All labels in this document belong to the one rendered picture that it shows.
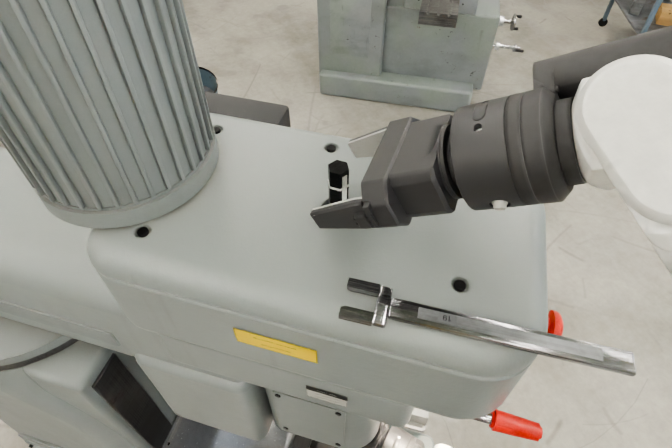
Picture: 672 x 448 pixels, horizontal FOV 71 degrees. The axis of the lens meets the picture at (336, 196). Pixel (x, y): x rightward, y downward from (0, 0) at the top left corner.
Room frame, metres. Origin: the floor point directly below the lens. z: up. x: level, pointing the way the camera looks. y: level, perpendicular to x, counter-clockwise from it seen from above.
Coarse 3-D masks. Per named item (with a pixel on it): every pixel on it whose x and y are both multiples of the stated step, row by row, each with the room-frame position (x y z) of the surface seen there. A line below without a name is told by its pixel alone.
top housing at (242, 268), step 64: (256, 128) 0.47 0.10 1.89; (256, 192) 0.36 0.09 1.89; (320, 192) 0.36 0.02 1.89; (128, 256) 0.27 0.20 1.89; (192, 256) 0.27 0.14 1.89; (256, 256) 0.27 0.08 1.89; (320, 256) 0.27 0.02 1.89; (384, 256) 0.27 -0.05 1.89; (448, 256) 0.27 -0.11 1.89; (512, 256) 0.27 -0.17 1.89; (192, 320) 0.24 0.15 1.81; (256, 320) 0.22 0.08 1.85; (320, 320) 0.21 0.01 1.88; (512, 320) 0.20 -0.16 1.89; (384, 384) 0.18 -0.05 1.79; (448, 384) 0.17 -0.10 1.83; (512, 384) 0.17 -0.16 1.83
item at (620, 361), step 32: (352, 288) 0.23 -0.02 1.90; (384, 288) 0.23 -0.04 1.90; (352, 320) 0.20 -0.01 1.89; (384, 320) 0.20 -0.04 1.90; (416, 320) 0.20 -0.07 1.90; (448, 320) 0.20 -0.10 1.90; (480, 320) 0.20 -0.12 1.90; (544, 352) 0.17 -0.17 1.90; (576, 352) 0.17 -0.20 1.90; (608, 352) 0.17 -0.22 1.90
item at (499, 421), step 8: (488, 416) 0.18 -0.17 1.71; (496, 416) 0.18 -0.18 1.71; (504, 416) 0.18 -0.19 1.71; (512, 416) 0.18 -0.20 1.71; (496, 424) 0.17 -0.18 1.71; (504, 424) 0.17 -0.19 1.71; (512, 424) 0.17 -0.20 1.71; (520, 424) 0.17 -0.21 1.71; (528, 424) 0.17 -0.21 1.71; (536, 424) 0.17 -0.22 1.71; (504, 432) 0.16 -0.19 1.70; (512, 432) 0.16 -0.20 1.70; (520, 432) 0.16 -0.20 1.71; (528, 432) 0.16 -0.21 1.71; (536, 432) 0.16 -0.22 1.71; (536, 440) 0.16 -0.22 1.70
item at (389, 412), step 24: (192, 360) 0.26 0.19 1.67; (216, 360) 0.25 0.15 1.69; (240, 360) 0.24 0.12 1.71; (264, 384) 0.23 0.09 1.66; (288, 384) 0.23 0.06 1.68; (312, 384) 0.22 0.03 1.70; (336, 408) 0.21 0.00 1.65; (360, 408) 0.20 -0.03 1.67; (384, 408) 0.19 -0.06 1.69; (408, 408) 0.19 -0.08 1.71
